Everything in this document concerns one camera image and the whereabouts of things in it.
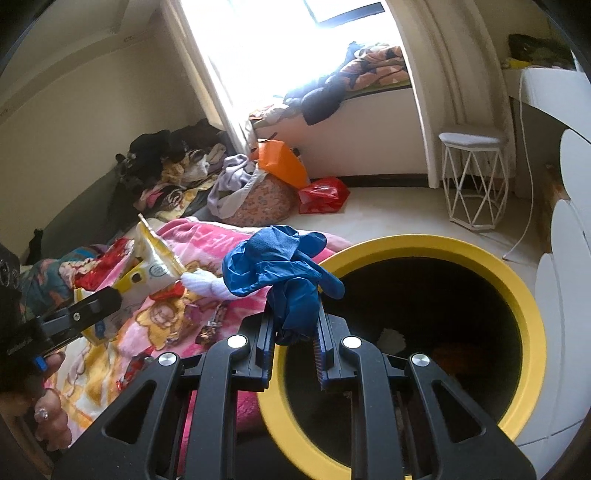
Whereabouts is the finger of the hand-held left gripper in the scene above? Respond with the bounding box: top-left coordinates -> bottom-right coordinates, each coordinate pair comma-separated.
39,286 -> 123,343

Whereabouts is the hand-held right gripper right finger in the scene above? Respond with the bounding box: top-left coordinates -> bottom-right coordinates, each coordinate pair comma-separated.
313,313 -> 539,480

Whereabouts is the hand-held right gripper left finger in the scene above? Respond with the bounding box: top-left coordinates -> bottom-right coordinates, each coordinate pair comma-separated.
51,313 -> 278,480

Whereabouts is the yellow snack bag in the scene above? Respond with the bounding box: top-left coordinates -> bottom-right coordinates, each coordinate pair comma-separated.
74,215 -> 185,344

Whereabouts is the blue rubber glove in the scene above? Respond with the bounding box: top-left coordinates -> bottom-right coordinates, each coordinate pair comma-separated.
222,225 -> 346,346

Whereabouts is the yellow-rimmed black trash bin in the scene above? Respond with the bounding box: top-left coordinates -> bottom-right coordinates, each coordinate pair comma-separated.
256,234 -> 547,480

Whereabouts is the person's left hand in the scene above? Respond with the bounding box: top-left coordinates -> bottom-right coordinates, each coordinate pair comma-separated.
0,353 -> 73,453

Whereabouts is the colourful printed cloth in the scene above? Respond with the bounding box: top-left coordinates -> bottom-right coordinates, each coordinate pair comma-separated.
18,247 -> 100,319

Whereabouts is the red dark candy wrapper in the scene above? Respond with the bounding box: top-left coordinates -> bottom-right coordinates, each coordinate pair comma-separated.
117,353 -> 155,391

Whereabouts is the grey headboard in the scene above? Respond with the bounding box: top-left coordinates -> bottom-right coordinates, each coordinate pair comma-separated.
18,166 -> 134,264

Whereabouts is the white knit cloth roll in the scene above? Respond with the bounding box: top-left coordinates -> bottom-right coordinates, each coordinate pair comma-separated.
180,270 -> 232,301

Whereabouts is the pink bear printed blanket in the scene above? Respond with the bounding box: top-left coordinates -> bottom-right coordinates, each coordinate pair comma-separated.
46,217 -> 352,444

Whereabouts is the red plastic bag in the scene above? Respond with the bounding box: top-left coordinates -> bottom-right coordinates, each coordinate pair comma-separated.
298,176 -> 351,214

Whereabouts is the pile of mixed clothes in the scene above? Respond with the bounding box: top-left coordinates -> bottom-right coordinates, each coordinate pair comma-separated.
108,119 -> 232,217

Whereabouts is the lavender garment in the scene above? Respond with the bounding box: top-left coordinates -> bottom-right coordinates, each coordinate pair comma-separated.
207,154 -> 269,217

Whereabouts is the narrow cream curtain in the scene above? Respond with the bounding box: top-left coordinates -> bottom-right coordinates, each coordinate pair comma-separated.
161,0 -> 259,158

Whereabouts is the white window seat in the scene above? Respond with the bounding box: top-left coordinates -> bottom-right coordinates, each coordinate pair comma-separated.
252,83 -> 430,178

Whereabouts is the orange patterned quilt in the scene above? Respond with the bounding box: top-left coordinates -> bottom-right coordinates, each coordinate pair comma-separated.
339,41 -> 411,93

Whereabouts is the wide cream curtain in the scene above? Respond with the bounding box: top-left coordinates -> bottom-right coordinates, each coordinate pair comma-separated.
385,0 -> 515,190

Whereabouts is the white scalloped drawer cabinet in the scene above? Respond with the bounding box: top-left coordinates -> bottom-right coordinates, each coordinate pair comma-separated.
512,129 -> 591,448

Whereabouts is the black-framed window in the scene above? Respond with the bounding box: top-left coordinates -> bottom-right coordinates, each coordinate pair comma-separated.
178,0 -> 402,93

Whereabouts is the white vanity desk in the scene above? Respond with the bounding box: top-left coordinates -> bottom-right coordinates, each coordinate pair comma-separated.
503,67 -> 585,134

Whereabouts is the black bag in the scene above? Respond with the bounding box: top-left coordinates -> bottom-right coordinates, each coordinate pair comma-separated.
508,33 -> 575,70

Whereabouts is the white wire stool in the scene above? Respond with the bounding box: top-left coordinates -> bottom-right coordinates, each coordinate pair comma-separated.
438,129 -> 509,232

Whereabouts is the white power cable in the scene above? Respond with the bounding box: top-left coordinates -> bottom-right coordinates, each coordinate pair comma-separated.
503,69 -> 539,261

